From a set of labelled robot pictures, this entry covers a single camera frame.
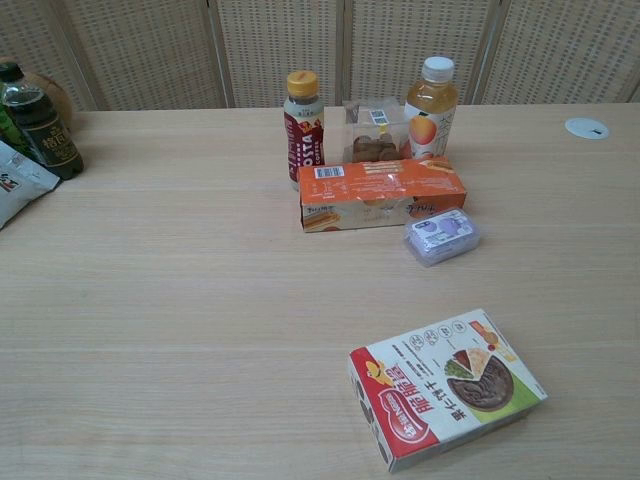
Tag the red white snack packet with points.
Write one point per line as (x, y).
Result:
(440, 395)

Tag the orange snack box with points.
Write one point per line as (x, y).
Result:
(380, 185)

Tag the Costa coffee bottle yellow cap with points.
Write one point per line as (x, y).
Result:
(304, 135)

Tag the clear plastic cookie box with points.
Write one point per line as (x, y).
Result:
(375, 135)

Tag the small purple plastic container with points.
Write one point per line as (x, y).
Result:
(442, 236)

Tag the orange juice bottle white cap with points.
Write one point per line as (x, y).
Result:
(430, 120)

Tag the woven folding screen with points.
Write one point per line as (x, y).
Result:
(280, 50)

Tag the dark tea bottle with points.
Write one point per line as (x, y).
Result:
(47, 140)

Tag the silver white snack bag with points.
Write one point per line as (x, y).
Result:
(20, 190)

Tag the green bottle with green cap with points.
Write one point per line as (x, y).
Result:
(6, 130)

